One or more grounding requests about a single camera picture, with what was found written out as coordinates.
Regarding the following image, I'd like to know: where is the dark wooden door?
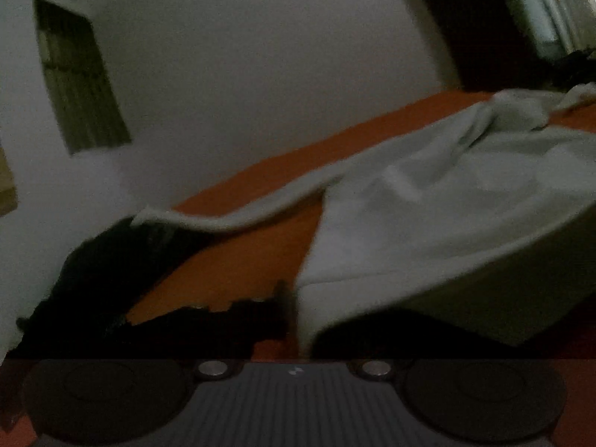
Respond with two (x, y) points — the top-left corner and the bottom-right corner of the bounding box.
(403, 0), (573, 91)

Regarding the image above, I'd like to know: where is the tan wall object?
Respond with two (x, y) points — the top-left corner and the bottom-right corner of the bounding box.
(0, 142), (18, 217)

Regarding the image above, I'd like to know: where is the white garment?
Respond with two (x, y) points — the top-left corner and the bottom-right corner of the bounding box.
(131, 81), (596, 359)

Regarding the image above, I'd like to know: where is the orange bed sheet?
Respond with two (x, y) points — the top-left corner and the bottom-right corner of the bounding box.
(126, 89), (596, 364)

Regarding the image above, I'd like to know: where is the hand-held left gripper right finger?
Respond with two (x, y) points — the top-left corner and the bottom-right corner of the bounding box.
(313, 311), (420, 379)

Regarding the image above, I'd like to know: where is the dark cloth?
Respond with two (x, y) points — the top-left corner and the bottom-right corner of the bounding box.
(16, 216), (212, 359)

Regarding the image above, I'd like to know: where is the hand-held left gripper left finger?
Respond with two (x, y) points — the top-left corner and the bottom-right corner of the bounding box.
(125, 279), (299, 379)

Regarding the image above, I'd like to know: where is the dark wall window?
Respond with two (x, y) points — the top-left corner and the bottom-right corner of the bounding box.
(34, 0), (132, 156)

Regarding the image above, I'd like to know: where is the white door frame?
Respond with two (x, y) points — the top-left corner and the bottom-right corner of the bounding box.
(489, 0), (596, 62)

